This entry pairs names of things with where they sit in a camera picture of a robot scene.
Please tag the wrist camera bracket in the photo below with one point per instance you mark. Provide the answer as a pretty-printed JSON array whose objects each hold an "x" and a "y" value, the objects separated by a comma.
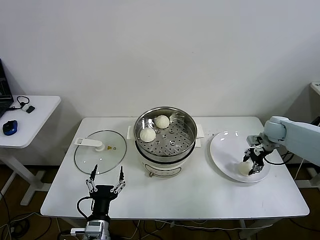
[
  {"x": 256, "y": 151},
  {"x": 76, "y": 231}
]

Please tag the blue and black mouse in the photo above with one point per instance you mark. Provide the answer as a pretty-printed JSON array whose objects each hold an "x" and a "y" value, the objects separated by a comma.
[{"x": 10, "y": 127}]

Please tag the small white dongle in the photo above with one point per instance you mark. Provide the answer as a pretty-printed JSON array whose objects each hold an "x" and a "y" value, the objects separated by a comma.
[{"x": 24, "y": 107}]

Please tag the stainless steel steamer pot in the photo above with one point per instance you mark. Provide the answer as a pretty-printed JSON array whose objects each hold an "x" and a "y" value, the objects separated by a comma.
[{"x": 162, "y": 167}]

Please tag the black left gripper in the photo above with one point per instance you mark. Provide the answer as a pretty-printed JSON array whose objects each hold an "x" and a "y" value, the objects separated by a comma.
[{"x": 103, "y": 192}]

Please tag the small black device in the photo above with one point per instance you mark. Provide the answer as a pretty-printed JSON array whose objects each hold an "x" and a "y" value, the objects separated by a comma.
[{"x": 31, "y": 109}]

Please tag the white oval plate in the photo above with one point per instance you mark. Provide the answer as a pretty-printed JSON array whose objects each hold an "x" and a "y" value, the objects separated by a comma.
[{"x": 225, "y": 150}]

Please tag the black monitor screen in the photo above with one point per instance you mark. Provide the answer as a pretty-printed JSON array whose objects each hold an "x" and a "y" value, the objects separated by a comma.
[{"x": 4, "y": 82}]

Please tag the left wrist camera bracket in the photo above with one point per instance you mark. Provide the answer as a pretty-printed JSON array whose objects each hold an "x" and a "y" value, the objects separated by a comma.
[{"x": 76, "y": 231}]

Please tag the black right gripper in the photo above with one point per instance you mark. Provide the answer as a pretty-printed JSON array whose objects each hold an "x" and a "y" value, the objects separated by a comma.
[{"x": 256, "y": 157}]

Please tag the white steamed baozi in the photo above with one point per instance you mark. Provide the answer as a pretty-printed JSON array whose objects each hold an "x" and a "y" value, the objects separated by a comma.
[
  {"x": 244, "y": 168},
  {"x": 147, "y": 135},
  {"x": 162, "y": 121}
]

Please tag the white side table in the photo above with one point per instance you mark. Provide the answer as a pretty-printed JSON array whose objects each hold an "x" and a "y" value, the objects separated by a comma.
[{"x": 42, "y": 125}]

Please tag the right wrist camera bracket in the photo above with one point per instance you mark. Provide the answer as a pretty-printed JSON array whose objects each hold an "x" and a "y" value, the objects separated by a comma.
[{"x": 256, "y": 151}]

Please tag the white desk with foot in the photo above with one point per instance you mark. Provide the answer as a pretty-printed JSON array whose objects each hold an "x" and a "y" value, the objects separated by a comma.
[{"x": 316, "y": 87}]

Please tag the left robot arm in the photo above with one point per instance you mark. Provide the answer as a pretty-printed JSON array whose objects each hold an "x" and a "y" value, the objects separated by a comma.
[{"x": 98, "y": 230}]

